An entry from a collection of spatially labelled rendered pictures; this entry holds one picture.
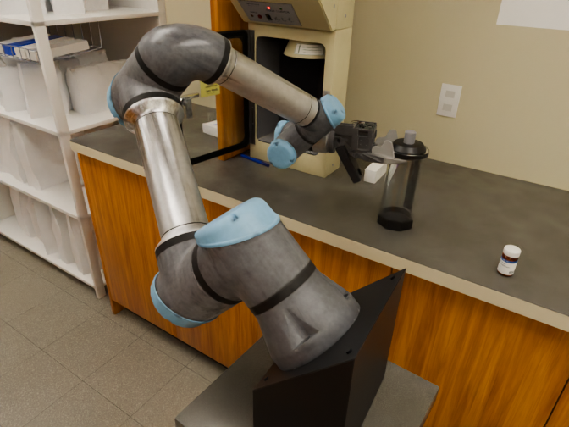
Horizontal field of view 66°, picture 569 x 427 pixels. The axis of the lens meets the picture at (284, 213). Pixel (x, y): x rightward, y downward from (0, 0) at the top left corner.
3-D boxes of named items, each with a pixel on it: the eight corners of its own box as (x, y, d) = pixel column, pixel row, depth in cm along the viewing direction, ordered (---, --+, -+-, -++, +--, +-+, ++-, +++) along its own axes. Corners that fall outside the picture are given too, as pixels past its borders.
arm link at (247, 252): (290, 286, 57) (225, 203, 56) (227, 323, 64) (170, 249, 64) (322, 247, 67) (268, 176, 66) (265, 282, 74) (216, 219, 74)
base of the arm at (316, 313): (316, 368, 55) (268, 306, 55) (262, 373, 67) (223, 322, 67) (377, 294, 64) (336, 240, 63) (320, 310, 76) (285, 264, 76)
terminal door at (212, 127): (249, 146, 161) (247, 28, 141) (179, 169, 141) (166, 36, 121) (247, 145, 161) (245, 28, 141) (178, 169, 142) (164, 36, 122)
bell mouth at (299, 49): (301, 47, 156) (301, 31, 153) (345, 53, 148) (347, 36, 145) (273, 54, 143) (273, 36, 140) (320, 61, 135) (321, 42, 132)
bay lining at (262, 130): (292, 122, 178) (295, 28, 160) (350, 135, 166) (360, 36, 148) (256, 139, 160) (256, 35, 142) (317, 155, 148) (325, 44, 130)
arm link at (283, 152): (288, 127, 105) (301, 113, 114) (258, 153, 111) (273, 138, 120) (310, 152, 106) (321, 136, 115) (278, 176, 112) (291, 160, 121)
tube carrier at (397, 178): (416, 213, 127) (430, 143, 117) (413, 231, 119) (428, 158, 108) (378, 207, 130) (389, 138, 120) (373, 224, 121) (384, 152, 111)
